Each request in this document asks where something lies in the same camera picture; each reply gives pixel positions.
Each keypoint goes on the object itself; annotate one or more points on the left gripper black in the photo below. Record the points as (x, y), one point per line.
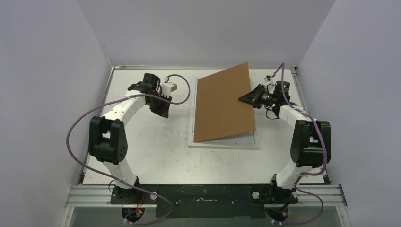
(163, 111)

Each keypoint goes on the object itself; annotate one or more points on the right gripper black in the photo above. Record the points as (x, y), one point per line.
(259, 97)

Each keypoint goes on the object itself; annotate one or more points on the white picture frame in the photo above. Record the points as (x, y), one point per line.
(244, 141)

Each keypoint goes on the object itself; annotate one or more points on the white brown backing board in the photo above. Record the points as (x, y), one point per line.
(218, 112)

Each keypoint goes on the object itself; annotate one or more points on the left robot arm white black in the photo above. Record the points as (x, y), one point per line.
(107, 137)

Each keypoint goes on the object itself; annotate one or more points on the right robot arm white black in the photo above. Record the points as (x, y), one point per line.
(310, 144)

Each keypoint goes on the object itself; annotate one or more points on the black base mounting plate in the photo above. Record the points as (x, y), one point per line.
(208, 200)

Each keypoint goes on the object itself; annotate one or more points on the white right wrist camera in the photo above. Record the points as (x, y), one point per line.
(269, 80)

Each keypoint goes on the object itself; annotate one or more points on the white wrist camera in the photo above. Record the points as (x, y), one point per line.
(269, 80)
(167, 88)

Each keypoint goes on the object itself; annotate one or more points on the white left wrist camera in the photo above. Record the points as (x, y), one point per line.
(167, 88)

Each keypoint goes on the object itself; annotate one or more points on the aluminium front rail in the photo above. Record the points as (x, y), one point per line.
(100, 195)

